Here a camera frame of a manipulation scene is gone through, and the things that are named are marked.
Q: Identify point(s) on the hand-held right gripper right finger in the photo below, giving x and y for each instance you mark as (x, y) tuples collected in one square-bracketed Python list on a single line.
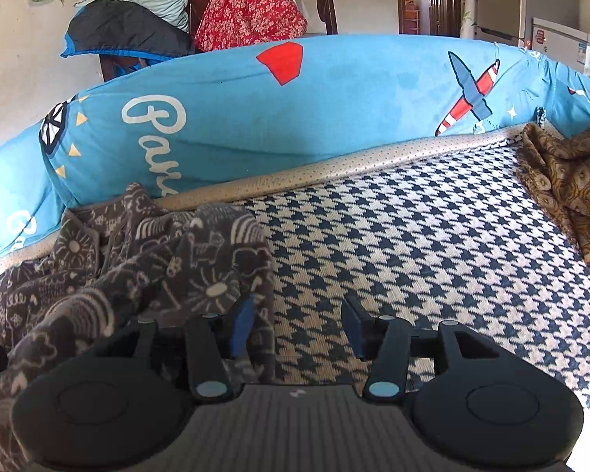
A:
[(355, 329)]

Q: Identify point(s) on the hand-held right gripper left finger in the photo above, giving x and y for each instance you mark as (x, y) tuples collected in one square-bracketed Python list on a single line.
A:
[(241, 327)]

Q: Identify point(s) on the grey doodle-print fleece jacket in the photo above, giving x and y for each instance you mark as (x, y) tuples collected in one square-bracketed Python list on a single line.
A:
[(128, 265)]

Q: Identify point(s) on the blue printed sofa cushion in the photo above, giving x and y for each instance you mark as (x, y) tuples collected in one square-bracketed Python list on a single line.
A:
[(324, 98)]

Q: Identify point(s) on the brown patterned blanket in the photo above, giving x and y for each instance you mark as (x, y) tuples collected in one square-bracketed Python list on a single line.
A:
[(570, 182)]

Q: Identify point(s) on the red floral cloth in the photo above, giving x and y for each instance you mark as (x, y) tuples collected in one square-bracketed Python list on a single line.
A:
[(246, 10)]

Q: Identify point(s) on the dark wooden chair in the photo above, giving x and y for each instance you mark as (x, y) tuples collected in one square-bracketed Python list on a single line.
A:
[(328, 5)]

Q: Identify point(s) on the white chest freezer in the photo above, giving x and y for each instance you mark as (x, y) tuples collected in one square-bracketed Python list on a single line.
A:
[(560, 42)]

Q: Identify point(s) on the silver refrigerator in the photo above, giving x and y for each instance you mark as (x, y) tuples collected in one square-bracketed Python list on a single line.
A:
[(545, 5)]

